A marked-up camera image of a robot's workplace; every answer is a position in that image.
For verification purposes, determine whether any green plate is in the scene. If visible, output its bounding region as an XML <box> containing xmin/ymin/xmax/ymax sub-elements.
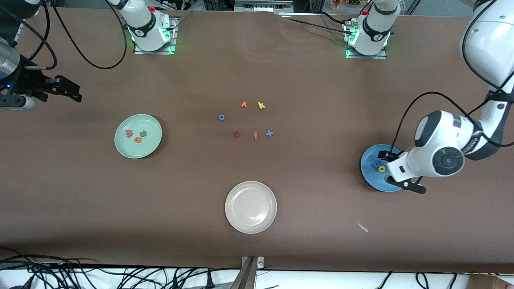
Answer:
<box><xmin>114</xmin><ymin>114</ymin><xmax>163</xmax><ymax>159</ymax></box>

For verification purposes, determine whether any grey metal equipment box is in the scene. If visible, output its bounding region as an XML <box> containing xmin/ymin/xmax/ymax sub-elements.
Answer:
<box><xmin>234</xmin><ymin>0</ymin><xmax>294</xmax><ymax>12</ymax></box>

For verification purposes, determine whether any blue plate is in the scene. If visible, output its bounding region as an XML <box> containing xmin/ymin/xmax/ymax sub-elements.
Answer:
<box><xmin>360</xmin><ymin>144</ymin><xmax>404</xmax><ymax>193</ymax></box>

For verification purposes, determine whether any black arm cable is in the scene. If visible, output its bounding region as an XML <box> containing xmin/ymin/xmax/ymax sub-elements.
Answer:
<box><xmin>392</xmin><ymin>0</ymin><xmax>514</xmax><ymax>150</ymax></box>
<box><xmin>8</xmin><ymin>0</ymin><xmax>127</xmax><ymax>70</ymax></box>

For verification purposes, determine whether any black floor cable bundle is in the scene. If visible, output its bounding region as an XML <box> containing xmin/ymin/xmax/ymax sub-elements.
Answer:
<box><xmin>0</xmin><ymin>248</ymin><xmax>241</xmax><ymax>289</ymax></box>

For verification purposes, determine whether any silver table bracket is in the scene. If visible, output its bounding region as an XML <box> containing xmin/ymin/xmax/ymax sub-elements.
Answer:
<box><xmin>241</xmin><ymin>256</ymin><xmax>265</xmax><ymax>270</ymax></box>

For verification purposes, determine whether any black base power cable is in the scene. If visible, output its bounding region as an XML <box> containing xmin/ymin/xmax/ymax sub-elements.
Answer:
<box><xmin>286</xmin><ymin>11</ymin><xmax>354</xmax><ymax>37</ymax></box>

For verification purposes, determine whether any beige plate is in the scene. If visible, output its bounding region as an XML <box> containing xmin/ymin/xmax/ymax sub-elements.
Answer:
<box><xmin>225</xmin><ymin>181</ymin><xmax>277</xmax><ymax>234</ymax></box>

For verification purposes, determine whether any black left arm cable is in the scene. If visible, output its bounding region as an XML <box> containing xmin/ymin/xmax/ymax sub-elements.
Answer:
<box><xmin>392</xmin><ymin>0</ymin><xmax>514</xmax><ymax>150</ymax></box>

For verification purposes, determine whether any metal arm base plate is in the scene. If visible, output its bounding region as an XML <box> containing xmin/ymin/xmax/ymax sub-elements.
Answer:
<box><xmin>134</xmin><ymin>16</ymin><xmax>177</xmax><ymax>55</ymax></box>
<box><xmin>345</xmin><ymin>20</ymin><xmax>388</xmax><ymax>60</ymax></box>

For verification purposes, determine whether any grey support beam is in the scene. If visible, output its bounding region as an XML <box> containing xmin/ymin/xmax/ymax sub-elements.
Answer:
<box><xmin>230</xmin><ymin>257</ymin><xmax>257</xmax><ymax>289</ymax></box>

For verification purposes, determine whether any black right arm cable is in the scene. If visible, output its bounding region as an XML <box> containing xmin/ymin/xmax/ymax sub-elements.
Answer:
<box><xmin>8</xmin><ymin>0</ymin><xmax>127</xmax><ymax>70</ymax></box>

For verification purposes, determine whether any cardboard box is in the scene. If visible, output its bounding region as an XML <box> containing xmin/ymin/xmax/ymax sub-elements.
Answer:
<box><xmin>467</xmin><ymin>274</ymin><xmax>514</xmax><ymax>289</ymax></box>

